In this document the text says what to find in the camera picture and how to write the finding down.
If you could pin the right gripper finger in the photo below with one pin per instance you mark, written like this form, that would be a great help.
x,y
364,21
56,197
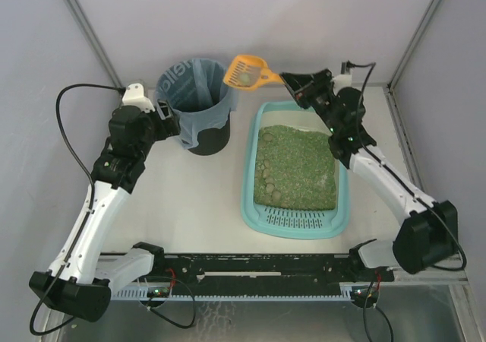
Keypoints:
x,y
323,75
300,86

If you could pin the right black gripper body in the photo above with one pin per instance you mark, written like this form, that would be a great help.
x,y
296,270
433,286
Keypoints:
x,y
307,90

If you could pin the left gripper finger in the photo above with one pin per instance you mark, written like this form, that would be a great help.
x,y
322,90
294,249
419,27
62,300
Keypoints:
x,y
163,110
171,126

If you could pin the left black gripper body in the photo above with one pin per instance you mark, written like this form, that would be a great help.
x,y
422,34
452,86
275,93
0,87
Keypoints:
x,y
162,120

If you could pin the orange litter scoop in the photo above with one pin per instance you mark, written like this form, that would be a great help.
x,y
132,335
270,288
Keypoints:
x,y
250,72

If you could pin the teal litter box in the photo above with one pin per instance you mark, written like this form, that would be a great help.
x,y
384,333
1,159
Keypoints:
x,y
291,224

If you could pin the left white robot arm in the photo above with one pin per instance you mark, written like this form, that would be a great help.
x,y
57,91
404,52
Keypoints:
x,y
75,283

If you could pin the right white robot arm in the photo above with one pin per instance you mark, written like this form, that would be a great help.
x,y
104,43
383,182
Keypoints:
x,y
428,232

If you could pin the grey-green litter clump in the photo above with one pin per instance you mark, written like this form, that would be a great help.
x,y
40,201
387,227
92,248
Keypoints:
x,y
244,79

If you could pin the green cat litter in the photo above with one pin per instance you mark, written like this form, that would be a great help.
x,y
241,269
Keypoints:
x,y
294,170

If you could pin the blue plastic bin liner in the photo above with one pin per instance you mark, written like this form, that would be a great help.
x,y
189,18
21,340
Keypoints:
x,y
196,93

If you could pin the black trash bin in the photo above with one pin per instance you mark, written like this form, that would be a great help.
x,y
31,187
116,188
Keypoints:
x,y
212,140

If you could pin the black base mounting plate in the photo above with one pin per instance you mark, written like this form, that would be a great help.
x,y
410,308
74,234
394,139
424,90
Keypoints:
x,y
270,271

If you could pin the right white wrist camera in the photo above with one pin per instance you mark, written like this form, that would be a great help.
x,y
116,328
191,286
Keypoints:
x,y
344,78

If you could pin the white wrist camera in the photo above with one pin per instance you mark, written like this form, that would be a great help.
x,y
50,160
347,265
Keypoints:
x,y
136,95
344,78

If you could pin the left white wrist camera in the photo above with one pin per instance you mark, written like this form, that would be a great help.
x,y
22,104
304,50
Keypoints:
x,y
136,95

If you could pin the blue slotted cable duct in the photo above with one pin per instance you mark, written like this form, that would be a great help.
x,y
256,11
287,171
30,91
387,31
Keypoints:
x,y
314,292

